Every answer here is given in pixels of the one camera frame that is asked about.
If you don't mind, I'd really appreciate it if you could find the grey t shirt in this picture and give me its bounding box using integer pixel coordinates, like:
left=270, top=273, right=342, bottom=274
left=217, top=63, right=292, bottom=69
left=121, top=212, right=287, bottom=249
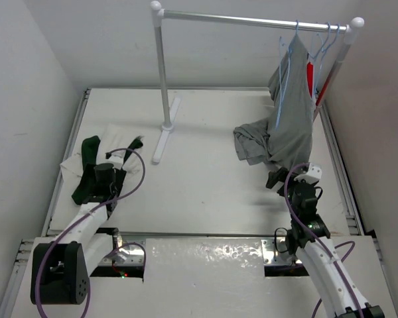
left=233, top=35, right=315, bottom=170

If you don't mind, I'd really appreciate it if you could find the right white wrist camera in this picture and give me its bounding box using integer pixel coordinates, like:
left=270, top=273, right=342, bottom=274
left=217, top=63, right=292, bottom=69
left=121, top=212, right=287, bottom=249
left=295, top=163, right=322, bottom=184

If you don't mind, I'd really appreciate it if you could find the red garment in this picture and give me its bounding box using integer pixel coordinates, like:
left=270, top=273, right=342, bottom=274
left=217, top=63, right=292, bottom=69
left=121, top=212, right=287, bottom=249
left=306, top=62, right=314, bottom=99

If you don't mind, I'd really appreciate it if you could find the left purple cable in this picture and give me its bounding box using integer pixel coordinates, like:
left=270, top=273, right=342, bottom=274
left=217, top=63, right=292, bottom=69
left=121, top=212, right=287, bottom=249
left=34, top=148, right=146, bottom=318

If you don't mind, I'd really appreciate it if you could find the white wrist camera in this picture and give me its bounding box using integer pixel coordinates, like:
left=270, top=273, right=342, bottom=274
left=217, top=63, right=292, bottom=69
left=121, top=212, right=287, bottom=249
left=106, top=155, right=123, bottom=170
left=295, top=163, right=322, bottom=184

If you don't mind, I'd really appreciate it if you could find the blue empty wire hanger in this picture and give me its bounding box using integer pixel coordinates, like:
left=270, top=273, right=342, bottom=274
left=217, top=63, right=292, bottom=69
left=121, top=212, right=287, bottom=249
left=320, top=24, right=340, bottom=68

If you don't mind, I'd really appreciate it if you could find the blue hanger with red garment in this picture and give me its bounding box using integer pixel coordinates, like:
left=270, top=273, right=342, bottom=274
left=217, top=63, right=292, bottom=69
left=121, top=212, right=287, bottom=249
left=308, top=22, right=331, bottom=102

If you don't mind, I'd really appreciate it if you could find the purple cable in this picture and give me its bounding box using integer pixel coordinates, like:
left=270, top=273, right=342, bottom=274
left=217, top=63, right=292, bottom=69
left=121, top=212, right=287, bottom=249
left=34, top=148, right=146, bottom=318
left=283, top=162, right=365, bottom=318

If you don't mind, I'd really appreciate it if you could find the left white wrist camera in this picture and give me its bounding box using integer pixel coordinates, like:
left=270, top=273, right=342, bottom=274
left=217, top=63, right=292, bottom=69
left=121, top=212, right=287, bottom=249
left=106, top=155, right=123, bottom=170

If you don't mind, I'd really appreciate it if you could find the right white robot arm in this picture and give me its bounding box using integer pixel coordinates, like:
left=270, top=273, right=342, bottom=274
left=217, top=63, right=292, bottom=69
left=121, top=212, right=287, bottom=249
left=266, top=163, right=385, bottom=317

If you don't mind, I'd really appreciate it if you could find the light blue wire hanger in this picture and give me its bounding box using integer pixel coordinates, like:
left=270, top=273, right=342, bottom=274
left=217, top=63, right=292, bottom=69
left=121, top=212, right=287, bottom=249
left=273, top=21, right=300, bottom=129

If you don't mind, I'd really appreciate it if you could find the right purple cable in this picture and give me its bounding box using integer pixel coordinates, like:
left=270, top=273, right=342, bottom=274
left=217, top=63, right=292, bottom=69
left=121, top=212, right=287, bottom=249
left=283, top=162, right=365, bottom=318

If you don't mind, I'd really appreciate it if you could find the white metal clothes rack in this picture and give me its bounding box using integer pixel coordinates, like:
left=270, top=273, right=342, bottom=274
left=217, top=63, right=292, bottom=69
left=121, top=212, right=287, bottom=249
left=151, top=1, right=365, bottom=164

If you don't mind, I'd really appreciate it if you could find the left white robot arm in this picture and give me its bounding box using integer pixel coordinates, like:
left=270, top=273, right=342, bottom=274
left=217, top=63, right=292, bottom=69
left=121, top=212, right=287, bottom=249
left=39, top=163, right=127, bottom=305

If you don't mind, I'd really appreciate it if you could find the white and green t shirt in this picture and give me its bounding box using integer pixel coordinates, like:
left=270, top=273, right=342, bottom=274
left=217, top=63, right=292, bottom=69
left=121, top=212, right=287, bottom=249
left=60, top=125, right=143, bottom=211

